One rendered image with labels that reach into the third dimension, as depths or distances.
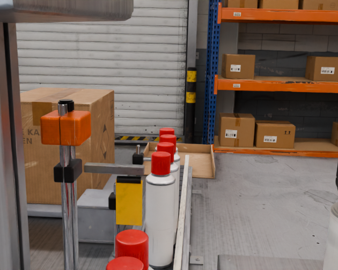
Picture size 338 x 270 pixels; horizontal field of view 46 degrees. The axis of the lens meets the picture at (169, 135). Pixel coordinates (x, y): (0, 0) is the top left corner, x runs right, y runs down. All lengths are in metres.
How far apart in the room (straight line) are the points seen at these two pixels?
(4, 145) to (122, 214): 0.15
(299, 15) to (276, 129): 1.17
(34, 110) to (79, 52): 3.87
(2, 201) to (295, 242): 0.71
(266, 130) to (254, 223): 3.33
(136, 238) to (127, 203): 0.07
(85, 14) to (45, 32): 4.71
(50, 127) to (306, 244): 0.71
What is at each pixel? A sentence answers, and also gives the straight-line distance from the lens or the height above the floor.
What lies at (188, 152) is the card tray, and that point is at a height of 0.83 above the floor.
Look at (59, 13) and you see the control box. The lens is 0.25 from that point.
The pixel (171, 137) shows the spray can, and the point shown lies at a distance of 0.79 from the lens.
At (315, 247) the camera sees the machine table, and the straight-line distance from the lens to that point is 0.98.
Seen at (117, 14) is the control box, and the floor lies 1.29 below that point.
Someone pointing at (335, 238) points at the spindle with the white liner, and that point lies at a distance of 0.56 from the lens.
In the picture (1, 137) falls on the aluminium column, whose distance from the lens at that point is 0.40.
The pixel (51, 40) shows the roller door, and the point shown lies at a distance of 4.97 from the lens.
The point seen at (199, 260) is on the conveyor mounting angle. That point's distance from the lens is 0.86.
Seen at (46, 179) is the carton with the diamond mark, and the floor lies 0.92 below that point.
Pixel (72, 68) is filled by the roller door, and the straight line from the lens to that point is 4.91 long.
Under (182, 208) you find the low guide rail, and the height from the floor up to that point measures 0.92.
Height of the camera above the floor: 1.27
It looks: 13 degrees down
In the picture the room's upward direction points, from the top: 1 degrees clockwise
